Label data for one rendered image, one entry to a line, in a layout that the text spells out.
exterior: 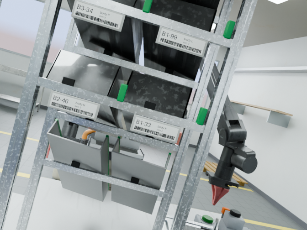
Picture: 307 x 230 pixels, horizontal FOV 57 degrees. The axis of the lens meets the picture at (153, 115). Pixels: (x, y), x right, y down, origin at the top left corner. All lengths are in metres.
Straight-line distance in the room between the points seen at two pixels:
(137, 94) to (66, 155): 0.26
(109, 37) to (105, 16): 0.13
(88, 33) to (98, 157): 0.28
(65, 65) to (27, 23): 7.55
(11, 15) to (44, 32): 7.72
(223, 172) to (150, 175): 0.35
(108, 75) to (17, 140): 0.20
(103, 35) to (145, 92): 0.16
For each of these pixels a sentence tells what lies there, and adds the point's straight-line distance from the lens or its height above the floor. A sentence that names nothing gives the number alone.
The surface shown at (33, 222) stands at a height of 0.86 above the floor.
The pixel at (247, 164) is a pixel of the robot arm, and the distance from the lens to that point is 0.91.
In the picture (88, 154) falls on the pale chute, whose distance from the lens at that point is 0.67.
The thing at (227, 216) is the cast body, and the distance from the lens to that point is 0.82.
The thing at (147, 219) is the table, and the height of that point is 0.86.
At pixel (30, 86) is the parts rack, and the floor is 1.29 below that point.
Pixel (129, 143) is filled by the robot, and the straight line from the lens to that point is 1.37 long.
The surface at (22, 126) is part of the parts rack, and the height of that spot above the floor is 1.22.
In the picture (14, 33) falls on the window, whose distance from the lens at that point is 8.18.
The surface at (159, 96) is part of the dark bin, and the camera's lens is 0.56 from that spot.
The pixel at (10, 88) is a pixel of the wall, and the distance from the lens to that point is 8.20.
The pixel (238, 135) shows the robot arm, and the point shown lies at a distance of 0.95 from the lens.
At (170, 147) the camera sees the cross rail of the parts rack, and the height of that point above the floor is 1.22.
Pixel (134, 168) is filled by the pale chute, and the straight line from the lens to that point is 0.68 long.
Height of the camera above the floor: 1.35
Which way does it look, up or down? 5 degrees down
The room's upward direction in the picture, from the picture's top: 17 degrees clockwise
